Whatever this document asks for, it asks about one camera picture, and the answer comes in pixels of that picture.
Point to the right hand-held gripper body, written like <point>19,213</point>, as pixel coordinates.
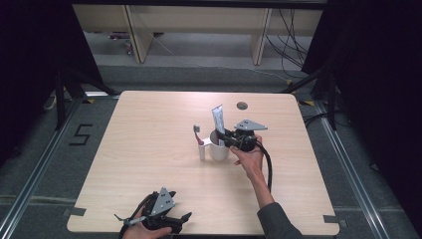
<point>247,134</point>

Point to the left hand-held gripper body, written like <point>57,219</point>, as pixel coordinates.
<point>162,204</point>

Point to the white purple toothpaste tube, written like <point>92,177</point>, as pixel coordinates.
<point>218,119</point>

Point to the person's right hand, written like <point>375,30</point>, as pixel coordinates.
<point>250,161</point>

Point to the person's left hand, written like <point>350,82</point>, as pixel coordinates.
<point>146,232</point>

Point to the yellow black hazard tape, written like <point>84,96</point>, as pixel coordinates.
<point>307,103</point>
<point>88,100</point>

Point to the grey tape strip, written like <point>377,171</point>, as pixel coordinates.
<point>331,219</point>
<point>74,211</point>

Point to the black metal stand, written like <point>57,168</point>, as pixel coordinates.
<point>331,99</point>
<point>61,99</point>

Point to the light wooden shelf unit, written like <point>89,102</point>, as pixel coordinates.
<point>199,16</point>

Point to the small coloured items under shelf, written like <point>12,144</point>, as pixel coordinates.
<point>122,41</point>

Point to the black curtain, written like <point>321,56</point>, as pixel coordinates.
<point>381,83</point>
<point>33,66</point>

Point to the white power strip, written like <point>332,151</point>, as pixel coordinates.
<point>49,103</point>

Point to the aluminium floor rail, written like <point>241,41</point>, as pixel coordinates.
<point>36,166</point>
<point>348,166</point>

